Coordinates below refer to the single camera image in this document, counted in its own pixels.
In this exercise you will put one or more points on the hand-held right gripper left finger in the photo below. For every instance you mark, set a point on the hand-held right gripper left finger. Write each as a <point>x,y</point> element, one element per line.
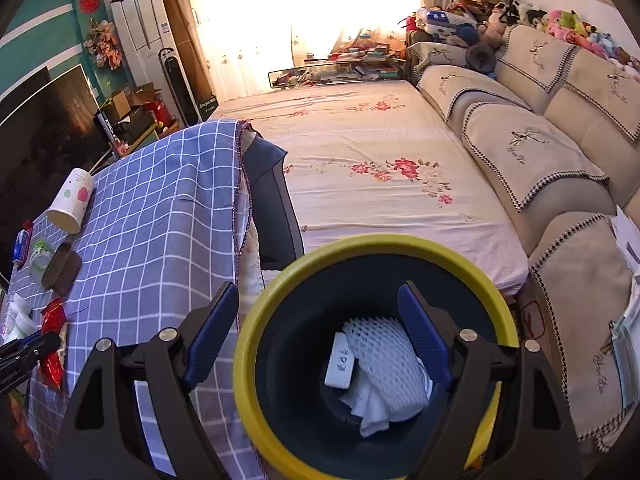
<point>210,340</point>

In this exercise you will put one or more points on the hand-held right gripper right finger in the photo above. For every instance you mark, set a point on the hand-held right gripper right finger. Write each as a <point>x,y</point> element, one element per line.
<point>420,340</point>

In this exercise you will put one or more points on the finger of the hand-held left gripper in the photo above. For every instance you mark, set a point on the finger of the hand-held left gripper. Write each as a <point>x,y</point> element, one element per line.
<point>30,347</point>

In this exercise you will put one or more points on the red wrapper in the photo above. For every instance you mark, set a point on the red wrapper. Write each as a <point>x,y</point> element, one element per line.
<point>52,325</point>

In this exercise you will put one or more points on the white foam net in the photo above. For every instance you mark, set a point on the white foam net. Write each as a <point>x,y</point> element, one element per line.
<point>385,360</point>

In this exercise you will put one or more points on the small white box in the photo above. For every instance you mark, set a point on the small white box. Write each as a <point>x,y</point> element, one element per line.
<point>340,362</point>

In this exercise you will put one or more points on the white tissue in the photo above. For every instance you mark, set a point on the white tissue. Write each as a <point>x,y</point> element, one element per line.
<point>375,410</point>

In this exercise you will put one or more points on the brown box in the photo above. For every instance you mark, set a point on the brown box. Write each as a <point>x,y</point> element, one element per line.
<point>62,270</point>

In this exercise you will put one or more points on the green white yogurt cup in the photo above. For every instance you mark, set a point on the green white yogurt cup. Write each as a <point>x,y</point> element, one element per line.
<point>40,257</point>

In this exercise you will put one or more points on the black yellow-rimmed trash bin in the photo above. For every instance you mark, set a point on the black yellow-rimmed trash bin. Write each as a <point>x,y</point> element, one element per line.
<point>350,247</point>

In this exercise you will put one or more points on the white dotted paper cup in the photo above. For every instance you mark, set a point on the white dotted paper cup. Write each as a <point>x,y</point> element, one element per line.
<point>72,200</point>

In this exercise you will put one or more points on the blue tissue pack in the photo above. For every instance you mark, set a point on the blue tissue pack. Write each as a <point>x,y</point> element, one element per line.
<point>21,247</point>

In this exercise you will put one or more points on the red tray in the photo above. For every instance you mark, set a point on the red tray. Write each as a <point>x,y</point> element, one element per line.
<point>27,225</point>

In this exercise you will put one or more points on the blue checked tablecloth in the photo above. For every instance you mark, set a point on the blue checked tablecloth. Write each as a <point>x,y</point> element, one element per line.
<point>150,220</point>

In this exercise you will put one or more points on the dark blue chair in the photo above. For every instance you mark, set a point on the dark blue chair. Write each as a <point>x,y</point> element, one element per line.
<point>272,195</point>

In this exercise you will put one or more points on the clear plastic document bag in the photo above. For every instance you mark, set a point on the clear plastic document bag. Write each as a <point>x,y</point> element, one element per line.
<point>627,360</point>

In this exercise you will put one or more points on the large flat television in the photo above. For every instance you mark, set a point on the large flat television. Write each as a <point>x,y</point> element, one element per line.
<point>45,135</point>

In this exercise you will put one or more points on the floral bed sheet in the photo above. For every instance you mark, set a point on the floral bed sheet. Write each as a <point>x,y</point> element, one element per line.
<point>375,130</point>

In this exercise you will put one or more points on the white papers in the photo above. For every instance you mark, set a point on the white papers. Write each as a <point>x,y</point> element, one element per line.
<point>627,240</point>

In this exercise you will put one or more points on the red fire extinguisher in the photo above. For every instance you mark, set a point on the red fire extinguisher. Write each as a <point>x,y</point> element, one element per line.
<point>159,112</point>

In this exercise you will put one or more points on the tall black box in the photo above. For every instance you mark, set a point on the tall black box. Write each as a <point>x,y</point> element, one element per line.
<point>108,127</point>

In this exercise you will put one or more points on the green box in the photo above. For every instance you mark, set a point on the green box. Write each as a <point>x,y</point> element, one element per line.
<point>206,106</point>

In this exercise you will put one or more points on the open cardboard boxes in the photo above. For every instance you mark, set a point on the open cardboard boxes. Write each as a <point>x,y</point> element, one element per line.
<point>132,102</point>

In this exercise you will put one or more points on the black television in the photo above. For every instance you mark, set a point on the black television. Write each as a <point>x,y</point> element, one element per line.
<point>25,92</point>

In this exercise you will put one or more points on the black tower fan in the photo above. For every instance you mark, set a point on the black tower fan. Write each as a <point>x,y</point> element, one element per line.
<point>177,85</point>

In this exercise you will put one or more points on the beige sofa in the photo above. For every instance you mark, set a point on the beige sofa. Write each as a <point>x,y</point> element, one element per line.
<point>565,125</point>

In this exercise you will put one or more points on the cluttered glass coffee table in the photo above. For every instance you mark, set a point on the cluttered glass coffee table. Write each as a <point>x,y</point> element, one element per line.
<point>345,72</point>

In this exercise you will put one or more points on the dark neck pillow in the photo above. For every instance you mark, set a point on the dark neck pillow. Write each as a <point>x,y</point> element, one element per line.
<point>480,57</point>

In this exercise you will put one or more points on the sheer embroidered curtain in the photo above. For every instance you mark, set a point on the sheer embroidered curtain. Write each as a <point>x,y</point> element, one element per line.
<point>240,35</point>

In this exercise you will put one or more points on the hanging flower garland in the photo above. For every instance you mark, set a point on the hanging flower garland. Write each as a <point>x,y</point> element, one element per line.
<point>102,45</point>

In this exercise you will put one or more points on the white standing air conditioner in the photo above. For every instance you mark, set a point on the white standing air conditioner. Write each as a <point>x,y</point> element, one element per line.
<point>145,35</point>

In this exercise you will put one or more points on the star print bag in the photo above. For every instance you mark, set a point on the star print bag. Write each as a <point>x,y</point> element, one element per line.
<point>445,17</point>

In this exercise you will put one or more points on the row of plush toys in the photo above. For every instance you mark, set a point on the row of plush toys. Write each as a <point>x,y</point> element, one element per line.
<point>565,22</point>

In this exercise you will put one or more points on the red round wall decoration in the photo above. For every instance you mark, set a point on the red round wall decoration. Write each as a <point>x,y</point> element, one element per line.
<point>88,2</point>

